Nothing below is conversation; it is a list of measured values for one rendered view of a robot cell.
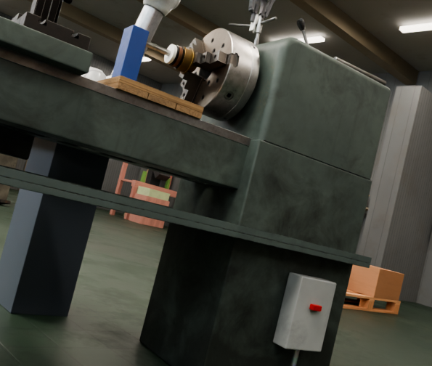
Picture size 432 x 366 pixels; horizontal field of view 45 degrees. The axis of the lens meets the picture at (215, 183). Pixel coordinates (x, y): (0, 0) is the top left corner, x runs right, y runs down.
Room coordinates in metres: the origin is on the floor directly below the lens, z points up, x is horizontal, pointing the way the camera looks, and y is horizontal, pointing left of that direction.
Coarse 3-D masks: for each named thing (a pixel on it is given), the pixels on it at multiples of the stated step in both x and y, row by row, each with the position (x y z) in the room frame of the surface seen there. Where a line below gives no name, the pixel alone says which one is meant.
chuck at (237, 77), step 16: (224, 32) 1.80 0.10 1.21; (208, 48) 1.87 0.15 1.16; (224, 48) 1.78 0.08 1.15; (240, 48) 1.76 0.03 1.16; (240, 64) 1.75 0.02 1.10; (208, 80) 1.82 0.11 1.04; (224, 80) 1.74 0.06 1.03; (240, 80) 1.76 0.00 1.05; (208, 96) 1.80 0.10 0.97; (240, 96) 1.79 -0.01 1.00; (208, 112) 1.84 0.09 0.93; (224, 112) 1.84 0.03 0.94
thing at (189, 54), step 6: (180, 48) 1.76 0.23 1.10; (186, 48) 1.78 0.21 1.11; (180, 54) 1.76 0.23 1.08; (186, 54) 1.76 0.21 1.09; (192, 54) 1.78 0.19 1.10; (174, 60) 1.76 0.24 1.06; (180, 60) 1.77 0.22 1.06; (186, 60) 1.77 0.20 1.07; (192, 60) 1.77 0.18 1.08; (174, 66) 1.78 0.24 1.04; (180, 66) 1.78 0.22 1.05; (186, 66) 1.78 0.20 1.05; (192, 66) 1.80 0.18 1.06; (180, 72) 1.83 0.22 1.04; (186, 72) 1.80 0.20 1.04
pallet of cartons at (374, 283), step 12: (360, 276) 5.61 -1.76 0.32; (372, 276) 5.51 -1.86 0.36; (384, 276) 5.55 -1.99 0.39; (396, 276) 5.74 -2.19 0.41; (348, 288) 5.69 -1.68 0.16; (360, 288) 5.59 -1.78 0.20; (372, 288) 5.49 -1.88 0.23; (384, 288) 5.59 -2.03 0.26; (396, 288) 5.78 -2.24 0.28; (348, 300) 5.84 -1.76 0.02; (360, 300) 5.50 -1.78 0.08; (372, 300) 5.47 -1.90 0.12; (384, 300) 5.63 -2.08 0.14; (396, 300) 5.83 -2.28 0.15; (384, 312) 5.67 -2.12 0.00; (396, 312) 5.85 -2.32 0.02
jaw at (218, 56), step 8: (200, 56) 1.77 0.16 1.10; (208, 56) 1.76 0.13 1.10; (216, 56) 1.73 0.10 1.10; (224, 56) 1.74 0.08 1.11; (232, 56) 1.74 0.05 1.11; (192, 64) 1.79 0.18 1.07; (200, 64) 1.78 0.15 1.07; (208, 64) 1.76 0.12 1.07; (216, 64) 1.75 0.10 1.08; (224, 64) 1.74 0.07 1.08
